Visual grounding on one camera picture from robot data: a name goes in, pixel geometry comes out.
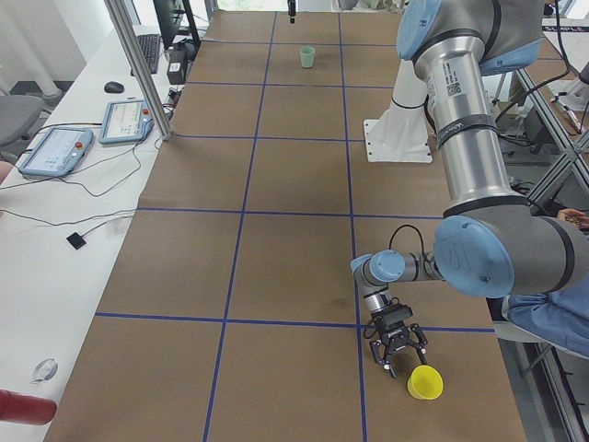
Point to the aluminium frame post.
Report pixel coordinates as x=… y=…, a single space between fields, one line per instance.
x=124 y=28

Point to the far blue teach pendant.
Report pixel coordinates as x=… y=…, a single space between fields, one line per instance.
x=125 y=122

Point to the near blue teach pendant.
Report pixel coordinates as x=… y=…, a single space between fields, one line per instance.
x=58 y=152

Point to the yellow plastic cup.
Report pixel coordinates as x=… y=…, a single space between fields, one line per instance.
x=425 y=383

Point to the clear glass object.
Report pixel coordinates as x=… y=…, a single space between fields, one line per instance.
x=45 y=370

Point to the small black square device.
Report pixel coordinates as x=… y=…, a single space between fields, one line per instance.
x=76 y=240

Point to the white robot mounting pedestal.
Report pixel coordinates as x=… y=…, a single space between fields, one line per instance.
x=400 y=134

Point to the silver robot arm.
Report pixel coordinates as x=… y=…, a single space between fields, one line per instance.
x=488 y=244

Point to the black computer mouse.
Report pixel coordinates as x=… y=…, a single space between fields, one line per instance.
x=113 y=87

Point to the black rectangular box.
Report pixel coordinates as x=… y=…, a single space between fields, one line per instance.
x=177 y=67

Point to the black computer monitor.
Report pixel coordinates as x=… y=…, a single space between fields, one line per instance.
x=169 y=14

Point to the blue teach pendant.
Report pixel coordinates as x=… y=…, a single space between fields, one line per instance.
x=58 y=152
x=125 y=122

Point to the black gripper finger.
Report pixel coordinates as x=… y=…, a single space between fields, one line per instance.
x=291 y=4

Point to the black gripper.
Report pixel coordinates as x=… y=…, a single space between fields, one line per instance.
x=397 y=341

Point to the black keyboard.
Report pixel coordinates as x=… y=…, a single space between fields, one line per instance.
x=151 y=47

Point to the aluminium frame side table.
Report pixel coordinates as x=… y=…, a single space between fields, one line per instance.
x=550 y=164

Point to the red cylinder bottle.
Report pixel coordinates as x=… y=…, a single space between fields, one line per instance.
x=24 y=409

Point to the person in blue shirt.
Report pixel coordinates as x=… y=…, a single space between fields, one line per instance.
x=559 y=318

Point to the light green plastic cup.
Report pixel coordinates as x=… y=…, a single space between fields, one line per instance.
x=307 y=56

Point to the grey office chair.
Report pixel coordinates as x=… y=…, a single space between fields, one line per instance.
x=18 y=115

